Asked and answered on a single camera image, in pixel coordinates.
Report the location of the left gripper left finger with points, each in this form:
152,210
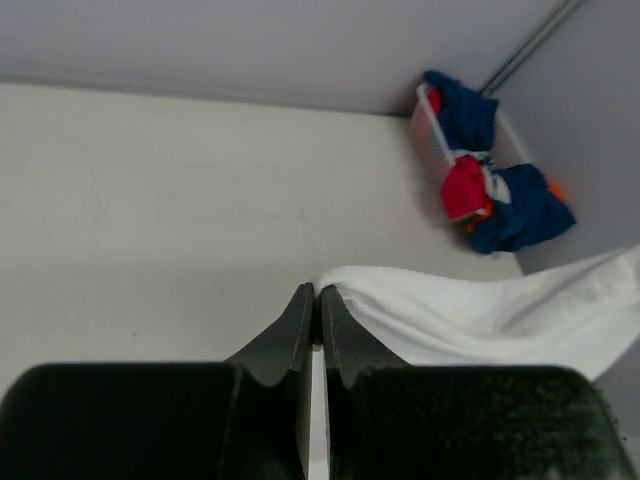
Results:
234,419

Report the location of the white plastic basket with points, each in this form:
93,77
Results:
432,147

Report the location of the right corner aluminium post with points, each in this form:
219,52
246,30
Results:
532,42

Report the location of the white t shirt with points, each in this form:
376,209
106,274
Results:
584,315

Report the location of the blue t shirt pile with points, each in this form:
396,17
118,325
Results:
525,212

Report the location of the pink t shirt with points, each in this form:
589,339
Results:
463,191

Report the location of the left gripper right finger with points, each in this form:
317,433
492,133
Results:
389,419

